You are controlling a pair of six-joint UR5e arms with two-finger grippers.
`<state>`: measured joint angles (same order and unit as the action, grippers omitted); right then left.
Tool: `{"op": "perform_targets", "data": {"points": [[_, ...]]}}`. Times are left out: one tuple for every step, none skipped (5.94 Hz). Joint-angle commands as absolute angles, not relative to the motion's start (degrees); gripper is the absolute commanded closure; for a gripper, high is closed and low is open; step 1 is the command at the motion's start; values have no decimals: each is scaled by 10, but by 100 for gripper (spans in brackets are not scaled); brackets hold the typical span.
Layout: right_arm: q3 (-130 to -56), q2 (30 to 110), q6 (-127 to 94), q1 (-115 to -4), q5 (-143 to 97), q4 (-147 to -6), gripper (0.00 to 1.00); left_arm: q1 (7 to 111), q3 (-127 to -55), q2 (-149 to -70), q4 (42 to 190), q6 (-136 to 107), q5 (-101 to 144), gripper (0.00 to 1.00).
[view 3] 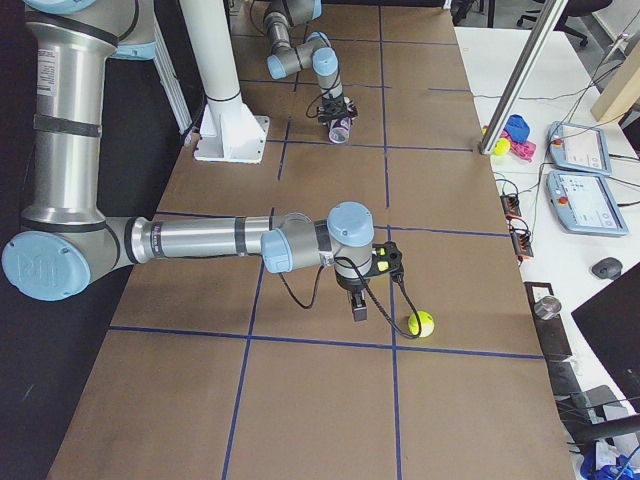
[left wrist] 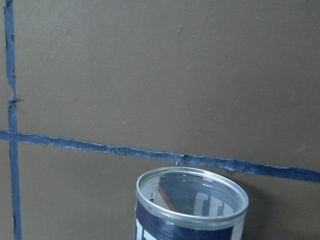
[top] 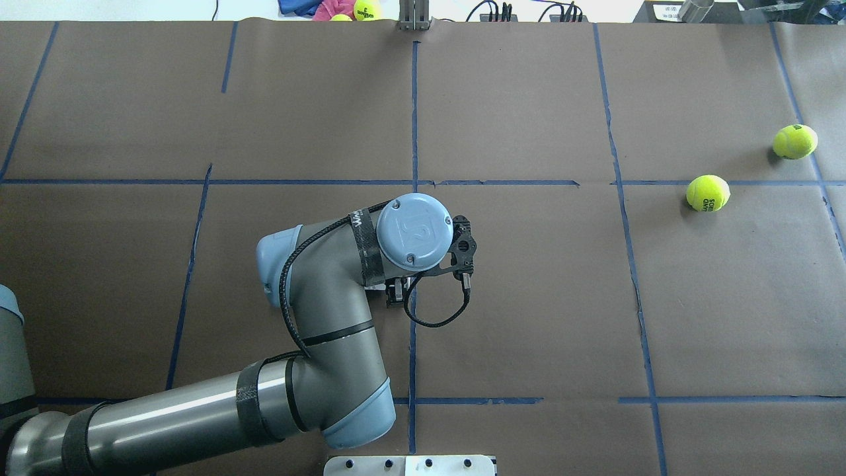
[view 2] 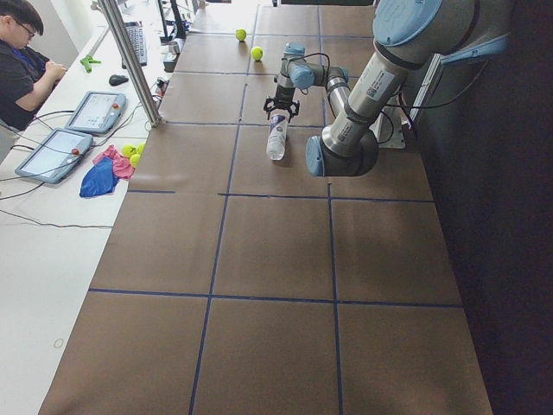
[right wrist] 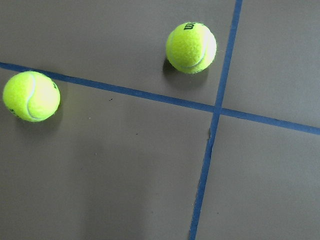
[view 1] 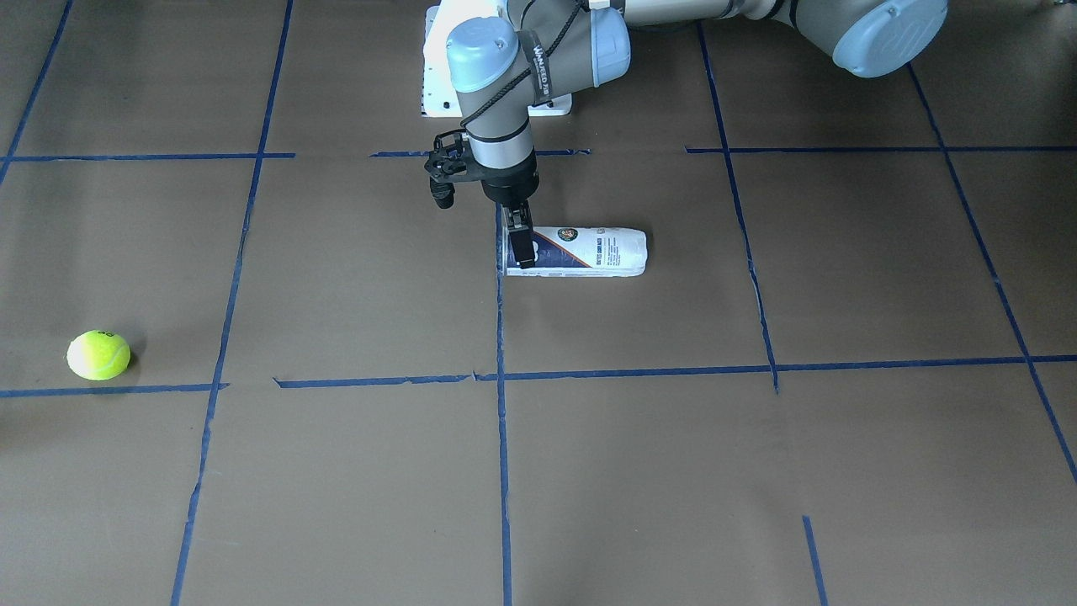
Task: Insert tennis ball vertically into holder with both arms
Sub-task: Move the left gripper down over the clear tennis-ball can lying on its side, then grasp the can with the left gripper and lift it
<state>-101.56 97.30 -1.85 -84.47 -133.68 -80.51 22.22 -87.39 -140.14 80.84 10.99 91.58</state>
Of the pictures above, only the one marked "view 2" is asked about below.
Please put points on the teach pendant near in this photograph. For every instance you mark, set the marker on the teach pendant near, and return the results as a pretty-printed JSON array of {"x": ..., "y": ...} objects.
[{"x": 56, "y": 156}]

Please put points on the teach pendant far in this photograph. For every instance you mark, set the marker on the teach pendant far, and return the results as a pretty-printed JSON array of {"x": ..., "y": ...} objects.
[{"x": 97, "y": 112}]

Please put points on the pink cloth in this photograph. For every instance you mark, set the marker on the pink cloth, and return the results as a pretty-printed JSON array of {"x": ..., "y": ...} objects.
[{"x": 121, "y": 165}]

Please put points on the blue cloth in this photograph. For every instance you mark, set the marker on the blue cloth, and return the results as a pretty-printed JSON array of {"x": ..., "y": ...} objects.
[{"x": 99, "y": 180}]

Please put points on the green plastic tool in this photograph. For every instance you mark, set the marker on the green plastic tool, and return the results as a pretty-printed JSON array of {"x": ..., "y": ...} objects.
[{"x": 87, "y": 62}]

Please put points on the yellow tennis ball on desk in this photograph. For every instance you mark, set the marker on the yellow tennis ball on desk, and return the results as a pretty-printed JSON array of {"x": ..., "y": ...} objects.
[{"x": 129, "y": 150}]

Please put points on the yellow tennis ball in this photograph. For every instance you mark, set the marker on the yellow tennis ball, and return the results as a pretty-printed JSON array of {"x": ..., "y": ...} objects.
[
  {"x": 257, "y": 53},
  {"x": 240, "y": 34},
  {"x": 129, "y": 150}
]

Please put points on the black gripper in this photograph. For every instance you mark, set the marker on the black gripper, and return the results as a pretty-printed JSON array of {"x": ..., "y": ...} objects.
[{"x": 283, "y": 92}]

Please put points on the seated man in black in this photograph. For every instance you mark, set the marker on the seated man in black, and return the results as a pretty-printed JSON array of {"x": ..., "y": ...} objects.
[{"x": 27, "y": 76}]

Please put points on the aluminium frame post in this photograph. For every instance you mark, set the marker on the aluminium frame post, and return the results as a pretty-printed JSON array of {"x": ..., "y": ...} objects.
[{"x": 116, "y": 24}]

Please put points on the small metal cup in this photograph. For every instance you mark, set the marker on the small metal cup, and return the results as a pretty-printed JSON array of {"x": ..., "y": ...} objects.
[{"x": 176, "y": 45}]

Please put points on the black computer mouse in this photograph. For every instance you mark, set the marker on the black computer mouse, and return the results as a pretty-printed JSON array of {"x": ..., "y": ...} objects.
[{"x": 117, "y": 79}]

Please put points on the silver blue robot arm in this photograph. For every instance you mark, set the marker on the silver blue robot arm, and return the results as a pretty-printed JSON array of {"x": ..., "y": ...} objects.
[{"x": 406, "y": 34}]

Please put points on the black keyboard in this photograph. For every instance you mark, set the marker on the black keyboard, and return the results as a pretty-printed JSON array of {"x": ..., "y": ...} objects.
[{"x": 137, "y": 39}]

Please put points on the teach pendant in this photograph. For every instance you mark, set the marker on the teach pendant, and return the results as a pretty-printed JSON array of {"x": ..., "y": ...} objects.
[
  {"x": 97, "y": 112},
  {"x": 56, "y": 156}
]

